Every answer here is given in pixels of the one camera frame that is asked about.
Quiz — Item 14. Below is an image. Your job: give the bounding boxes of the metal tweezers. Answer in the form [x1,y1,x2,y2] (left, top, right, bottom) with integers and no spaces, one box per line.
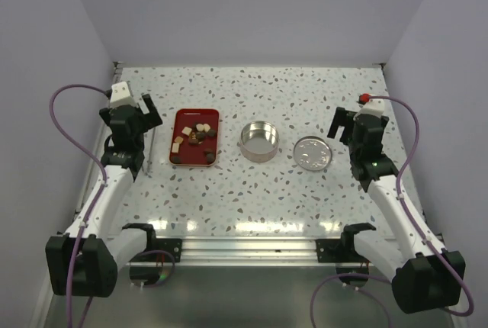
[146,127,156,175]

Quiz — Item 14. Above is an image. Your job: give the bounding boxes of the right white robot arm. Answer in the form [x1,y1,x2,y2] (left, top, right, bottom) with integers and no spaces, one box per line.
[327,107,466,314]

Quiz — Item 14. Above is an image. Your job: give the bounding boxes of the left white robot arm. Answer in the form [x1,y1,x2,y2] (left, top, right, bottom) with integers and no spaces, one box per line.
[45,94,162,297]

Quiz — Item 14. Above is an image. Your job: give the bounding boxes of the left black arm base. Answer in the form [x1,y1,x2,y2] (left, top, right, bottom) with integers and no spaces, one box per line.
[122,223,182,263]

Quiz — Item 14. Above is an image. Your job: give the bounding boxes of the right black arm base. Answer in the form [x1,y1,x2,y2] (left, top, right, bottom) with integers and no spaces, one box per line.
[315,223,377,267]

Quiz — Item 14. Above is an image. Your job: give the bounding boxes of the dark rounded triangle chocolate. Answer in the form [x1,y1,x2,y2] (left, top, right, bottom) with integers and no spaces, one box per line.
[207,154,216,163]

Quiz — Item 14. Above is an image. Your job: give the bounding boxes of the round metal tin lid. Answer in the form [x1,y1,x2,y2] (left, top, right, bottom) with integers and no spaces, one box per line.
[293,136,332,172]

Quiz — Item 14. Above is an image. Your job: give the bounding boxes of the red rectangular tray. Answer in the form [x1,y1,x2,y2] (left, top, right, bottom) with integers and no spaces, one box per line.
[169,108,220,167]

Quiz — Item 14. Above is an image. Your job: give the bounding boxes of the round metal tin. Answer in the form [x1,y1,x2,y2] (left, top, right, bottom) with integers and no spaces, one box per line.
[239,121,280,163]

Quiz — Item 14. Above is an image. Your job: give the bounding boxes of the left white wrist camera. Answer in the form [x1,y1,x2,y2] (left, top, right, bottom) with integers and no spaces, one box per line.
[109,82,136,108]

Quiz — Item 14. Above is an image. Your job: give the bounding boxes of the aluminium mounting rail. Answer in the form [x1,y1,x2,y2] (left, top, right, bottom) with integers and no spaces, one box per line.
[152,236,367,268]

